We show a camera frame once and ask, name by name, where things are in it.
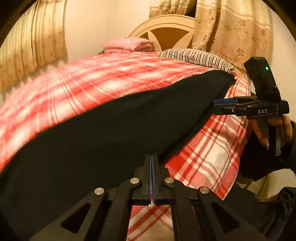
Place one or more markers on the black pants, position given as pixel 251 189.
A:
pixel 101 148

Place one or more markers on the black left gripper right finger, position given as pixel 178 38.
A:
pixel 162 193

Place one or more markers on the beige floral window curtain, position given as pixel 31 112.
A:
pixel 37 39

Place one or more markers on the red white plaid bedsheet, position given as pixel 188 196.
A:
pixel 210 158

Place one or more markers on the black white striped pillow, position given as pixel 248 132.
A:
pixel 198 57

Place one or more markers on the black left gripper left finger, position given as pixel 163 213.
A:
pixel 142 195

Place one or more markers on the beige floral bedside curtain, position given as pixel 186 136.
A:
pixel 232 30

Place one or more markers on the pink folded blanket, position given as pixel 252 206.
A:
pixel 128 45

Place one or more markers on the cream wooden headboard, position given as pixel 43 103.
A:
pixel 167 32

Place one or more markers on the person's right forearm dark sleeve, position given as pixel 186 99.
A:
pixel 256 161

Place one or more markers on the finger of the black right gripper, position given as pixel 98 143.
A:
pixel 231 109
pixel 234 100

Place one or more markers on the person's right hand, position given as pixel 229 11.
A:
pixel 283 123

